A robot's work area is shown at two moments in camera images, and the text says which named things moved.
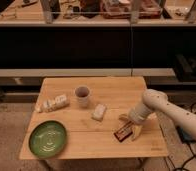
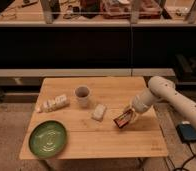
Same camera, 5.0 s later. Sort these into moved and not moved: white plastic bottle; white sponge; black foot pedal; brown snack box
Moved: brown snack box
Not moved: black foot pedal; white sponge; white plastic bottle
